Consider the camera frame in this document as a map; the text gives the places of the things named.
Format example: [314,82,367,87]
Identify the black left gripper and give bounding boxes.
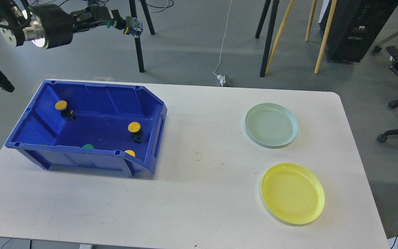
[30,4,134,49]

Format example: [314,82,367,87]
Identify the green push button switch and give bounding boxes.
[106,17,143,38]

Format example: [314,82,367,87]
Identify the yellow push button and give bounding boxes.
[128,121,143,143]
[124,150,136,157]
[54,100,76,121]

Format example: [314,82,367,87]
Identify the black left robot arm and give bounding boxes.
[0,0,142,92]

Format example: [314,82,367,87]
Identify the green push button front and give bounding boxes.
[82,144,95,149]

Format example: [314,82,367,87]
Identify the yellow push button front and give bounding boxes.
[124,150,136,157]

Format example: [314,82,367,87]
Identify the light green plate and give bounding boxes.
[244,103,299,148]

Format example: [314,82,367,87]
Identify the yellow plate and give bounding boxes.
[260,163,325,225]

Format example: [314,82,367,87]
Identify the black tripod legs left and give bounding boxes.
[129,0,156,73]

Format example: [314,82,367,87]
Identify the black tripod legs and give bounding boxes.
[129,0,156,73]
[255,0,280,77]

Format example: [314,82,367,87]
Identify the black computer tower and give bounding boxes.
[325,0,398,63]

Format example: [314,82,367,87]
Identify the blue plastic storage bin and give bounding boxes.
[5,80,167,177]

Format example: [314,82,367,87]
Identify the black tripod legs right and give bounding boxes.
[255,0,280,77]

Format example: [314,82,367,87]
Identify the white cable with plug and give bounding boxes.
[212,0,234,87]

